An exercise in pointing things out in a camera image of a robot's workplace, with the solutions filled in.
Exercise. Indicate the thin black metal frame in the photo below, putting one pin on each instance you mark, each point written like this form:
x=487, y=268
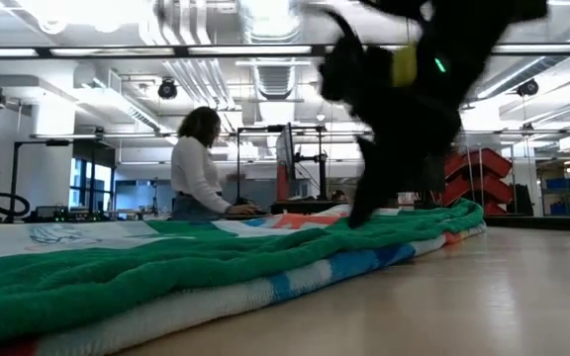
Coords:
x=238, y=168

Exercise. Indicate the red upright panel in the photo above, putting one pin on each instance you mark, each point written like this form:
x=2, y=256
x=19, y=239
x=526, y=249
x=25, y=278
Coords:
x=283, y=185

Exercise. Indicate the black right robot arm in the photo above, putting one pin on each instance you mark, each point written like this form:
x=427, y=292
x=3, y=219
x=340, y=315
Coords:
x=478, y=29

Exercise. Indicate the red stacked storage bins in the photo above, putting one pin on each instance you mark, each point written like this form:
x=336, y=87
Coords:
x=483, y=160

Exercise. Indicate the black post frame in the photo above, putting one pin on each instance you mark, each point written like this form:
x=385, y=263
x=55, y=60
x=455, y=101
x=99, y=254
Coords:
x=57, y=142

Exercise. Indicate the black rolling monitor stand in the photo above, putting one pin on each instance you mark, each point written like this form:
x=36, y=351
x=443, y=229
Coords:
x=322, y=178

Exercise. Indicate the dinosaur print towel green back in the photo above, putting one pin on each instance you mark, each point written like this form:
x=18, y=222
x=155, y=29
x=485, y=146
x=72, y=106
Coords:
x=117, y=277

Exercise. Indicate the person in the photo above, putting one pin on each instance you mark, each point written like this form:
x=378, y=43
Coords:
x=338, y=195
x=193, y=168

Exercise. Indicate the long ceiling light bar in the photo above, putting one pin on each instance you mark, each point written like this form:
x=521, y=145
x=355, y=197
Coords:
x=181, y=50

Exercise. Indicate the glass window panes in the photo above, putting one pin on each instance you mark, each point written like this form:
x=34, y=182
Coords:
x=102, y=180

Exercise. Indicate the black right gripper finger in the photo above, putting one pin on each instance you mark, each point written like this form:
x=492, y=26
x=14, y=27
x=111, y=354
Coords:
x=369, y=198

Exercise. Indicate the black electronics box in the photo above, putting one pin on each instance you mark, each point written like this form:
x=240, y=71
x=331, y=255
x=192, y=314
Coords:
x=52, y=213

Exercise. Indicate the silver corrugated ventilation duct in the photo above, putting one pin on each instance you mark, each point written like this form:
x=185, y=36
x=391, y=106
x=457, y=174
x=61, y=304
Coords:
x=275, y=79

